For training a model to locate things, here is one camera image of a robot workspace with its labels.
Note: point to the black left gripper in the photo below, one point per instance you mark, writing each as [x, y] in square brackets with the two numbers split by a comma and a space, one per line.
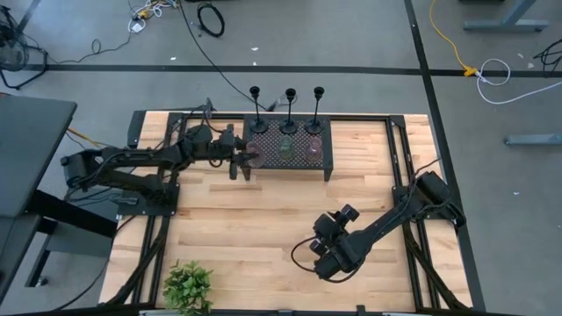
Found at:
[230, 149]

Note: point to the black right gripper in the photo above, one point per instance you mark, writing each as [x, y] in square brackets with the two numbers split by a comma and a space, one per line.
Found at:
[329, 230]

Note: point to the pink ribbed glass candle holder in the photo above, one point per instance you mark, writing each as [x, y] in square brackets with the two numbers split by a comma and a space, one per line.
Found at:
[314, 150]
[257, 155]

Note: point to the tall black candlestick holder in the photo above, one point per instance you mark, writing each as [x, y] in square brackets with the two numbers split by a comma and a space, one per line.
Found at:
[258, 127]
[289, 127]
[314, 127]

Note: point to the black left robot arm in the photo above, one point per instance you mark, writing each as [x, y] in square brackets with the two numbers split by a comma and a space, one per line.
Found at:
[131, 157]

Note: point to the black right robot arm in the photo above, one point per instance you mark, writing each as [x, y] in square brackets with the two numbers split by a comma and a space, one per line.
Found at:
[386, 224]

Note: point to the black mesh metal shelf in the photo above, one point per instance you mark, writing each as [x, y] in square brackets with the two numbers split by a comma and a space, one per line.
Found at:
[327, 145]

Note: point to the green artificial plant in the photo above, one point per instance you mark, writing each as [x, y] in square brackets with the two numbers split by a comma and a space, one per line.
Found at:
[189, 287]

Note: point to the black desk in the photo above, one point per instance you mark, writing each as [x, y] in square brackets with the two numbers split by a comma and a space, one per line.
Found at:
[26, 149]

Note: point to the grey floor bar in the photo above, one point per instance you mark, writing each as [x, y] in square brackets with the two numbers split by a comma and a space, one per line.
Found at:
[535, 140]

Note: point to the grey table leg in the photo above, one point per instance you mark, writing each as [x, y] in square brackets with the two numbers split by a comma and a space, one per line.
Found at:
[505, 25]

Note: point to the black aluminium rig frame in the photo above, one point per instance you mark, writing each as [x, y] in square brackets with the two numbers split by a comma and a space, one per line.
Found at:
[360, 117]

